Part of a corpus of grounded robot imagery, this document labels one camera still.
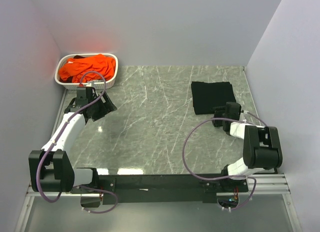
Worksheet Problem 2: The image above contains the black base beam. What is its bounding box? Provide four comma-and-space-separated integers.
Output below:
71, 174, 249, 203

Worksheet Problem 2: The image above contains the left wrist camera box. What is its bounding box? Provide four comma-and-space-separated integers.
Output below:
76, 87, 97, 101

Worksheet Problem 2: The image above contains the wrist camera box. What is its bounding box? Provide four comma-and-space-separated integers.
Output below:
224, 102, 242, 121
76, 87, 97, 101

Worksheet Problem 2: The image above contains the orange t-shirt in basket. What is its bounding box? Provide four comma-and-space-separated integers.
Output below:
58, 54, 117, 83

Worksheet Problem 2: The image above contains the aluminium rail frame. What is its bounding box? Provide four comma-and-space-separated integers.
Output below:
15, 174, 302, 231

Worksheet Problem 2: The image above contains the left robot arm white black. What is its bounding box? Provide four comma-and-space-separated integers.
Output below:
28, 92, 117, 193

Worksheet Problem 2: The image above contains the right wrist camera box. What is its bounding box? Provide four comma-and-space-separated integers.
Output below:
224, 102, 242, 121

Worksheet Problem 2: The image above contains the black t-shirt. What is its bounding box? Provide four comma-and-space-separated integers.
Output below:
191, 81, 236, 115

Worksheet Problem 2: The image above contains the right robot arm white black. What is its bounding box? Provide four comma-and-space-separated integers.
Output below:
212, 102, 283, 191

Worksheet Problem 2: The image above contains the white plastic laundry basket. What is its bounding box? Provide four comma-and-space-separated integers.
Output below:
54, 53, 119, 90

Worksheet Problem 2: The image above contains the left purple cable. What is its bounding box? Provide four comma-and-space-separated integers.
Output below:
36, 71, 119, 214

